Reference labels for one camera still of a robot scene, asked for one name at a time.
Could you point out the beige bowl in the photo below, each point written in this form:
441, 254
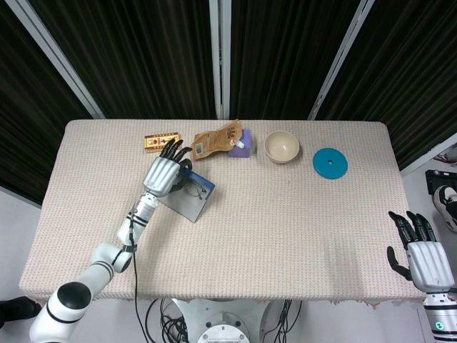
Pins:
281, 147

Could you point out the white metal frame post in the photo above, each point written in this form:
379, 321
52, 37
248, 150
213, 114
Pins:
214, 53
55, 53
342, 53

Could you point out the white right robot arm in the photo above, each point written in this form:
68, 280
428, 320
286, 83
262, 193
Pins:
442, 314

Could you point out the teal round disc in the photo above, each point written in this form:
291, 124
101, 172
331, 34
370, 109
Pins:
330, 163

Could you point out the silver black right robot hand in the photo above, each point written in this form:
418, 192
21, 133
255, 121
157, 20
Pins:
430, 264

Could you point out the black pleated curtain panel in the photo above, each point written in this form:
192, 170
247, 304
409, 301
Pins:
143, 53
285, 53
410, 71
28, 107

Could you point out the black device purple marks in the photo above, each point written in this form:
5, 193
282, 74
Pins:
437, 178

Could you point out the purple cube block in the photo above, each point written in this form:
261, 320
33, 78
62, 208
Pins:
242, 151

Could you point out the brown spout pouch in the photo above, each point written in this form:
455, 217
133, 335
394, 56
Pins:
210, 143

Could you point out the yellow red small box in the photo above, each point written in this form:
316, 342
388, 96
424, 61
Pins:
153, 143

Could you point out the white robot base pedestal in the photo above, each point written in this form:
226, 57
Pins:
221, 321

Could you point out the beige waffle tablecloth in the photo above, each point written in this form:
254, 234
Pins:
285, 232

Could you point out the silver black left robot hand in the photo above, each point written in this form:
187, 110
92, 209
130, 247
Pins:
160, 175

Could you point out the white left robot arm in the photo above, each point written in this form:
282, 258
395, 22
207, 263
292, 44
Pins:
96, 268

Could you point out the white black sneaker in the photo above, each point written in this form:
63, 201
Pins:
446, 203

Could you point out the white pink sneaker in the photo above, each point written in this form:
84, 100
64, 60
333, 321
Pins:
446, 157

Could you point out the black-rimmed eyeglasses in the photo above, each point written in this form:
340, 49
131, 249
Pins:
199, 193

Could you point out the black shoe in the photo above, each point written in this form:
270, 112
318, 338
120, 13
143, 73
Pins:
18, 309

